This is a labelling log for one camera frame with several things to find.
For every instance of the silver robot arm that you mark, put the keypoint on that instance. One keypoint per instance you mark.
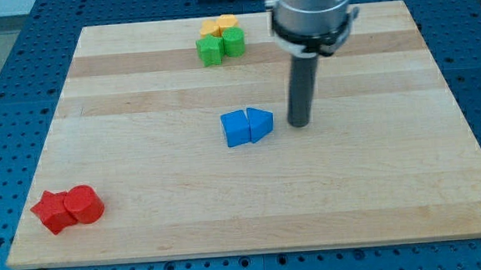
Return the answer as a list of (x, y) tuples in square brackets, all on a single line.
[(310, 28)]

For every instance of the blue cube block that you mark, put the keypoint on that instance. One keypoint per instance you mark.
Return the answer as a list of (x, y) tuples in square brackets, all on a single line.
[(236, 128)]

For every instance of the blue triangular block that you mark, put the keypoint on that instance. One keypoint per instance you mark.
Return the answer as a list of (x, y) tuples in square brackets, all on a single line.
[(260, 122)]

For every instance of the wooden board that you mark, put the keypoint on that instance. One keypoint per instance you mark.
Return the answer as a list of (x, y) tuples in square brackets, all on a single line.
[(387, 158)]

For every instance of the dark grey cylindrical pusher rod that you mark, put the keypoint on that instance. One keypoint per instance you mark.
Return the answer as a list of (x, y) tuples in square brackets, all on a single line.
[(301, 88)]

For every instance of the green star block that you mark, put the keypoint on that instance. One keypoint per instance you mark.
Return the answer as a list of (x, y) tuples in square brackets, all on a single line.
[(210, 50)]

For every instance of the green cylinder block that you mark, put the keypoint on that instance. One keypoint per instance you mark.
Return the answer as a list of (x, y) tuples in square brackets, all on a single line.
[(234, 41)]

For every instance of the yellow heart block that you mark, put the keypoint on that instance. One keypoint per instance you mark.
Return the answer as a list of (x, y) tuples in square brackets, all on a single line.
[(209, 27)]

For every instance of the yellow hexagon block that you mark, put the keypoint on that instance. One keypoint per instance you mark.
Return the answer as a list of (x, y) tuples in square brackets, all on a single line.
[(227, 21)]

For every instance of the red cylinder block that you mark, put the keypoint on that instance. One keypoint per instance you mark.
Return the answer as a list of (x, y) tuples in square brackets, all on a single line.
[(83, 203)]

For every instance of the red star block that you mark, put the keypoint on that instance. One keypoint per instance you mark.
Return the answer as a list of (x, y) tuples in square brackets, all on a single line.
[(52, 213)]

